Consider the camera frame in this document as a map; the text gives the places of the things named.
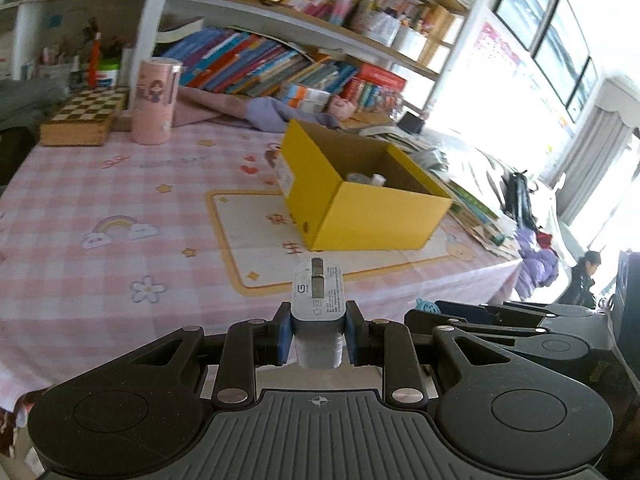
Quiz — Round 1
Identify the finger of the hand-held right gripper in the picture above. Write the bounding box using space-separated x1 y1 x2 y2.
434 300 549 329
404 308 544 344

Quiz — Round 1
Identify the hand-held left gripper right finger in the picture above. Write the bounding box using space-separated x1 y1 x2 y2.
346 301 566 406

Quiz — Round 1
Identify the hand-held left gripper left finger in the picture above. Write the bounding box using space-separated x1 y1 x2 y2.
75 302 293 409

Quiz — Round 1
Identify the white power adapter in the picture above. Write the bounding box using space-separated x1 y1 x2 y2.
291 257 347 368

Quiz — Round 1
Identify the yellow cardboard box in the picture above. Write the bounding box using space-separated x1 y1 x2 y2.
276 120 453 252

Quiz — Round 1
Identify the purple cloth bundle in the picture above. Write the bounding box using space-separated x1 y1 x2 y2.
515 227 558 301

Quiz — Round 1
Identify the pile of papers and books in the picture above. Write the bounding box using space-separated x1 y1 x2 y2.
360 122 523 261

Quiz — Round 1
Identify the black bag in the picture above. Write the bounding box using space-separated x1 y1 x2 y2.
500 170 538 231

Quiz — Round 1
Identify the black phone stand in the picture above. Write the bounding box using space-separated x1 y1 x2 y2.
397 110 426 135

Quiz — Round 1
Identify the grey curtain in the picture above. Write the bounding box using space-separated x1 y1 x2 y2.
550 77 640 231

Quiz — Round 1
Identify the lavender cloth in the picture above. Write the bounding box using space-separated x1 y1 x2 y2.
245 96 346 133

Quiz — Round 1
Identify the pink pig doll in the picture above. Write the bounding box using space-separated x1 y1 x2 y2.
327 96 357 120

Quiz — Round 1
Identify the red green book set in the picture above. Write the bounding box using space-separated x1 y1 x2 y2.
342 77 401 111

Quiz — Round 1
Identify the orange blue white carton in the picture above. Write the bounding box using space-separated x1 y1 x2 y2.
277 81 332 113

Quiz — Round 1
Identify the mauve cloth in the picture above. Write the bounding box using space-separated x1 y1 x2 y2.
116 85 261 133

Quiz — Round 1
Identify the red thick dictionary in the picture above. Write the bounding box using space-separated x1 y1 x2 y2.
357 63 408 92

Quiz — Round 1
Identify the pink cylinder tumbler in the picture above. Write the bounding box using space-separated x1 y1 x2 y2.
131 58 183 146

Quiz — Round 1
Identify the row of colourful books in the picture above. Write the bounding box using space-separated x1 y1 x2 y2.
162 30 361 103

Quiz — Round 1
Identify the white pen box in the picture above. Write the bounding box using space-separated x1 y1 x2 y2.
392 20 431 61

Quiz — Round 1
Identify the window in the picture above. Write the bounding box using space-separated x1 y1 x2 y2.
492 0 601 123

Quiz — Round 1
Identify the wooden chessboard box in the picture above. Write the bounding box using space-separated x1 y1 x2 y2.
39 87 132 147

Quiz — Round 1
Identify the cup of markers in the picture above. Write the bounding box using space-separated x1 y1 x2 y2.
350 0 401 46

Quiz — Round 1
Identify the pen holder with pens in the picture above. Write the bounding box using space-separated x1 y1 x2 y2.
40 30 133 88

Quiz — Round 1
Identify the pastel rainbow bottle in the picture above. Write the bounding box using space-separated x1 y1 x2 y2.
330 0 361 26

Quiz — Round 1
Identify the white bookshelf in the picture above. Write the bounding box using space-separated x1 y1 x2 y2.
0 0 496 126

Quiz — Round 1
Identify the grey folded cloth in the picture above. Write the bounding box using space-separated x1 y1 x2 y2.
0 77 71 133

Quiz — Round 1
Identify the pale wall poster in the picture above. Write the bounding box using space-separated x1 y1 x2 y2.
520 65 576 136

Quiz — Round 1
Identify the alphabet wall poster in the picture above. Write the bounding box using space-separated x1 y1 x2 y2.
467 22 523 81

